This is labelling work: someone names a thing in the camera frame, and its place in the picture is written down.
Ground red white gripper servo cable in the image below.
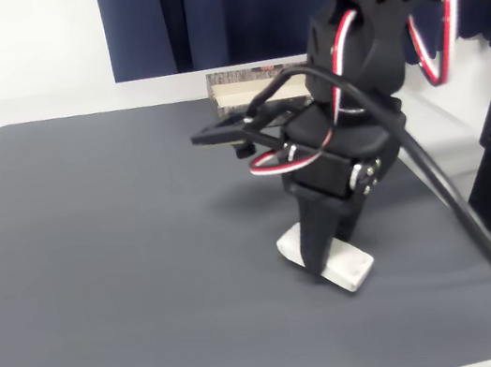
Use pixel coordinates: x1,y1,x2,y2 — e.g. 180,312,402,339
225,7,388,183

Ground bark-print cardboard box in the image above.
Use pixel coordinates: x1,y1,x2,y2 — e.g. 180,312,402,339
204,55,320,139

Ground dark blue curtain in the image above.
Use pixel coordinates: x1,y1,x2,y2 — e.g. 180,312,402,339
97,0,491,121

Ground thick black camera cable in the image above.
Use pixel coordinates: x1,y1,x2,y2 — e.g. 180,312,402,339
237,32,491,367

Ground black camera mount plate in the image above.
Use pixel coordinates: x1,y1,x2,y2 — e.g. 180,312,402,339
187,105,303,169

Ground grey table mat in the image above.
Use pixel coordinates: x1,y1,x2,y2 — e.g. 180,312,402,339
0,38,491,367

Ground white rectangular block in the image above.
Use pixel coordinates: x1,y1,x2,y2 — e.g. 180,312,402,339
273,212,379,303

